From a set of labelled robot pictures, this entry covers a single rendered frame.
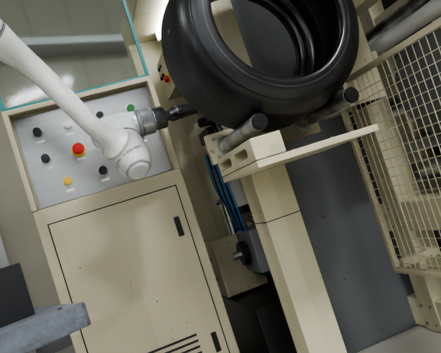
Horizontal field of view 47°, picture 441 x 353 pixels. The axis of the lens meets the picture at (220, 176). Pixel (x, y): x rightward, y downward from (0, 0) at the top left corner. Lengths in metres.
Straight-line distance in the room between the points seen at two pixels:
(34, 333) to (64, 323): 0.05
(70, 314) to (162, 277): 1.03
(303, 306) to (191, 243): 0.47
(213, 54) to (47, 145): 0.85
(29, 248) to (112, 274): 2.50
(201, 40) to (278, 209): 0.65
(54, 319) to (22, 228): 3.48
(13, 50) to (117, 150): 0.38
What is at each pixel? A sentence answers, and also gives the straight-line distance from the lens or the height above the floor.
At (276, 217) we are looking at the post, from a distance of 1.69.
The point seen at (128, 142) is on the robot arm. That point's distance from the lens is 1.50.
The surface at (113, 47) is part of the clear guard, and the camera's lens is 2.03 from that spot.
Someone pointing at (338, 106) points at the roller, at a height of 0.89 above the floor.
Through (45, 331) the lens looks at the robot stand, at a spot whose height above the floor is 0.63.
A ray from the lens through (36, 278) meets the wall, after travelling 4.33.
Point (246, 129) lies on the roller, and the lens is 1.36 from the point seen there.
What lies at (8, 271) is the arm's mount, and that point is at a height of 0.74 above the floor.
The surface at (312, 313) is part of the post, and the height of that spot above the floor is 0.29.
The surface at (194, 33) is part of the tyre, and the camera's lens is 1.34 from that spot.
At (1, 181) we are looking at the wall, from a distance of 4.36.
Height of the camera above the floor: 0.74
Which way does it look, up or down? 2 degrees up
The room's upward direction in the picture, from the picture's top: 18 degrees counter-clockwise
